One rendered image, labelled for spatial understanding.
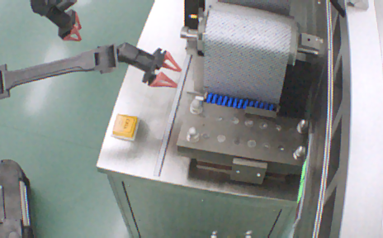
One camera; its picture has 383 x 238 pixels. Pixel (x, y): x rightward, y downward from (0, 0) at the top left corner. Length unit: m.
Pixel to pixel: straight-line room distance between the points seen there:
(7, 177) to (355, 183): 1.98
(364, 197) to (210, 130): 0.84
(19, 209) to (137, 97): 0.96
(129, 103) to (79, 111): 1.15
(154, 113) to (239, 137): 0.33
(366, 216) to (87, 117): 2.25
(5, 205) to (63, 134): 0.67
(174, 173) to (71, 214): 1.08
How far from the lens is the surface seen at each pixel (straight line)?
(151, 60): 1.52
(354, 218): 0.76
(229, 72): 1.50
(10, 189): 2.46
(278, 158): 1.49
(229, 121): 1.54
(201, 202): 1.68
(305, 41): 1.43
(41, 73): 1.49
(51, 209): 2.61
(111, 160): 1.64
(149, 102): 1.74
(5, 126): 2.96
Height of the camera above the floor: 2.33
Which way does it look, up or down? 57 degrees down
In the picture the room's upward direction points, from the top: straight up
